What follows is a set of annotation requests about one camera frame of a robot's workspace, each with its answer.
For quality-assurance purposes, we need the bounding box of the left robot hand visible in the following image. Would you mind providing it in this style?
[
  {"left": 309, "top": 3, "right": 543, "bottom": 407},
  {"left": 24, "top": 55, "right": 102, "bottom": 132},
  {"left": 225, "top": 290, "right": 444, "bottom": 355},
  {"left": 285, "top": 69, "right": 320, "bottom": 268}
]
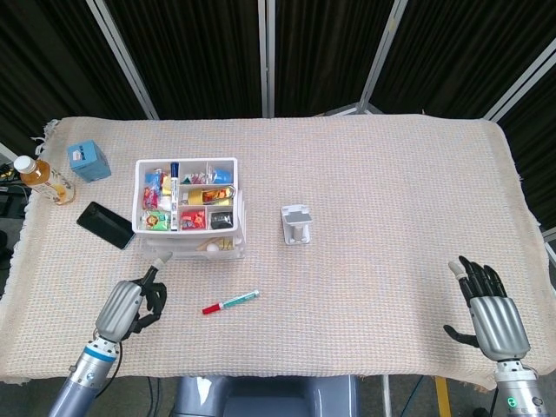
[{"left": 94, "top": 250, "right": 174, "bottom": 345}]

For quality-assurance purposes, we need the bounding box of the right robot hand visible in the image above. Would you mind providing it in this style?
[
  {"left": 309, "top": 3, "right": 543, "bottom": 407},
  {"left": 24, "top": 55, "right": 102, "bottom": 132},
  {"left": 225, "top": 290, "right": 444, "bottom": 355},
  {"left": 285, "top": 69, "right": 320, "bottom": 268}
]
[{"left": 442, "top": 255, "right": 532, "bottom": 362}]

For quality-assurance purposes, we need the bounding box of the clear plastic drawer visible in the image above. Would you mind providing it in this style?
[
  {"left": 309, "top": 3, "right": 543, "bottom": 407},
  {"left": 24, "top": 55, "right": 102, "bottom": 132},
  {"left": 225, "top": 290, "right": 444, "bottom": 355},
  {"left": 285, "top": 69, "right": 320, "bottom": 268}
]
[{"left": 138, "top": 234, "right": 247, "bottom": 261}]

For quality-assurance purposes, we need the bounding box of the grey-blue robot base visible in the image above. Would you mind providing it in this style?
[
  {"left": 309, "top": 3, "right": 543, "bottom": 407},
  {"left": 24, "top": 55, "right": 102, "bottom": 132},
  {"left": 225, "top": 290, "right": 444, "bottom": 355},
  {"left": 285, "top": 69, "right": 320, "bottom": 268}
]
[{"left": 173, "top": 375, "right": 361, "bottom": 417}]

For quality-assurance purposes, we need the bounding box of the white drawer organizer box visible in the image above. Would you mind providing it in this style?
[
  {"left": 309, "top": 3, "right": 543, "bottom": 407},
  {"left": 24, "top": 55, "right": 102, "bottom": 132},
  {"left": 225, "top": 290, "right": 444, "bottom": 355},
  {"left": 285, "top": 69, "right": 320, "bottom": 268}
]
[{"left": 129, "top": 157, "right": 248, "bottom": 261}]

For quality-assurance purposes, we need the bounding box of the blue cardboard box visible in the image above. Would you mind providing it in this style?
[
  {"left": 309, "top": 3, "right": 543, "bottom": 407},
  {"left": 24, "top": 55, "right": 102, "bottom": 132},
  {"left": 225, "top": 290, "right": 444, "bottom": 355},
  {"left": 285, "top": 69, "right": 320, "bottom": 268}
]
[{"left": 67, "top": 139, "right": 112, "bottom": 183}]

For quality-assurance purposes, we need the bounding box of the black smartphone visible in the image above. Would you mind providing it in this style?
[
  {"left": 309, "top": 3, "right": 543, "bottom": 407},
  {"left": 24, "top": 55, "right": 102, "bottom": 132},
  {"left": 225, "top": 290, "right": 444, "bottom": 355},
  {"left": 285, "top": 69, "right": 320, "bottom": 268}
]
[{"left": 76, "top": 201, "right": 136, "bottom": 251}]

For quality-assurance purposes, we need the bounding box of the green and red snack packet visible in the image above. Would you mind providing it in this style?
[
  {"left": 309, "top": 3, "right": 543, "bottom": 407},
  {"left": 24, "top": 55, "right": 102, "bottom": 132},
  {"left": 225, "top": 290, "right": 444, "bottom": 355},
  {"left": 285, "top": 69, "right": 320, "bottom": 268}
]
[{"left": 141, "top": 210, "right": 171, "bottom": 230}]

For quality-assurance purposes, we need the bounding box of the red-capped green marker pen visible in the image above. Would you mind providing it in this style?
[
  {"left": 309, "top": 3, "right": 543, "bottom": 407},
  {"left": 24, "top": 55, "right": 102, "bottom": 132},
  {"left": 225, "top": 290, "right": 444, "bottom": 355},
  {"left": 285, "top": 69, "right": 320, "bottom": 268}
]
[{"left": 201, "top": 289, "right": 261, "bottom": 315}]

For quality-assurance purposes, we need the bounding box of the blue-capped whiteboard marker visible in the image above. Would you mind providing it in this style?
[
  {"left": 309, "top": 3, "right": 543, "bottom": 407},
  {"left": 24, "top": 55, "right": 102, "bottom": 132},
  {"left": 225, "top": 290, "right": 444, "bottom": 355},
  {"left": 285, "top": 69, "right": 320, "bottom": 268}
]
[{"left": 169, "top": 161, "right": 180, "bottom": 230}]

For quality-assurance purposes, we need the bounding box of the metal table leg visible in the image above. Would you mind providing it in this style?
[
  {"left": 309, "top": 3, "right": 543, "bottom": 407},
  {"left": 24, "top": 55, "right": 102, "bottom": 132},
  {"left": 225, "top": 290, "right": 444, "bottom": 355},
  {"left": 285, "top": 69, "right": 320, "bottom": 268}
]
[{"left": 381, "top": 375, "right": 393, "bottom": 417}]

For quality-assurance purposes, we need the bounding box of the beige woven tablecloth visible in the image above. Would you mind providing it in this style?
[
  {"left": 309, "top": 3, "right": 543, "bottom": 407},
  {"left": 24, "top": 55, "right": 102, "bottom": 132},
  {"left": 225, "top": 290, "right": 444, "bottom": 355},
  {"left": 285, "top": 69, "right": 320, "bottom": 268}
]
[{"left": 0, "top": 115, "right": 544, "bottom": 390}]

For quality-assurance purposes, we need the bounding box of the tea bottle with white cap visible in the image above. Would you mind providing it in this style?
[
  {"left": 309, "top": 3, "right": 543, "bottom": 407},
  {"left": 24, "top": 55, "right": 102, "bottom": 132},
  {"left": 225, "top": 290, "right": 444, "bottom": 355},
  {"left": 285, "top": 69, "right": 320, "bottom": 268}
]
[{"left": 12, "top": 155, "right": 76, "bottom": 206}]

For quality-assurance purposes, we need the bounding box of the black folding screen panel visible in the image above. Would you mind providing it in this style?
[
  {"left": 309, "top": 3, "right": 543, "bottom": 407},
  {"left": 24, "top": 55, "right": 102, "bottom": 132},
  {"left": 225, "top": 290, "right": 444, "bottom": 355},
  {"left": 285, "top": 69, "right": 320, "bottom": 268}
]
[
  {"left": 0, "top": 0, "right": 149, "bottom": 147},
  {"left": 103, "top": 0, "right": 266, "bottom": 119},
  {"left": 274, "top": 0, "right": 396, "bottom": 117},
  {"left": 368, "top": 0, "right": 556, "bottom": 118},
  {"left": 499, "top": 60, "right": 556, "bottom": 227}
]

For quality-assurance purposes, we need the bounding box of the white phone stand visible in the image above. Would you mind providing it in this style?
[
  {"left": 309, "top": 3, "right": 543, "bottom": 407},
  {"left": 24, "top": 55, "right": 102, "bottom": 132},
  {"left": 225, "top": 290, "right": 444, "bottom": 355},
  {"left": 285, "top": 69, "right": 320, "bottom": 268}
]
[{"left": 281, "top": 204, "right": 314, "bottom": 247}]

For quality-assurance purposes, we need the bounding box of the black cable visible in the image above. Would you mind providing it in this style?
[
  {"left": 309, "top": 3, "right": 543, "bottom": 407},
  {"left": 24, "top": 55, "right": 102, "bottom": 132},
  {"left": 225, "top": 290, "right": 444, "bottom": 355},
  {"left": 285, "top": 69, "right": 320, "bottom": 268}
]
[{"left": 145, "top": 376, "right": 158, "bottom": 417}]

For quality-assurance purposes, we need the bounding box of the blue cable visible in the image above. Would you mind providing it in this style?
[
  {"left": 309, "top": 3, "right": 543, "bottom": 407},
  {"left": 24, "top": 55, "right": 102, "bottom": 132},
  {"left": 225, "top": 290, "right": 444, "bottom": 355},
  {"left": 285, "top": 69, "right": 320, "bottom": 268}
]
[{"left": 410, "top": 375, "right": 427, "bottom": 417}]

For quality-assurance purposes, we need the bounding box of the black cabled equipment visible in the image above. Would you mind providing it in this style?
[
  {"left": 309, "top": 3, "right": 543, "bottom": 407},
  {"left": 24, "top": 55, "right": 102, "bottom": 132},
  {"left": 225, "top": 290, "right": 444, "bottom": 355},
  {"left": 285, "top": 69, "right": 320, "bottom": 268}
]
[{"left": 0, "top": 161, "right": 30, "bottom": 218}]

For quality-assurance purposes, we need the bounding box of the grey aluminium screen post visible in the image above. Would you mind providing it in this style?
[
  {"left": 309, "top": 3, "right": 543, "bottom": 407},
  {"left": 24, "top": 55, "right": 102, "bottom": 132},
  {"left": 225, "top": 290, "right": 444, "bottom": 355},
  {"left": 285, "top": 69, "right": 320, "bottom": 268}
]
[
  {"left": 484, "top": 43, "right": 556, "bottom": 122},
  {"left": 359, "top": 0, "right": 409, "bottom": 116},
  {"left": 85, "top": 0, "right": 160, "bottom": 121},
  {"left": 258, "top": 0, "right": 277, "bottom": 118}
]

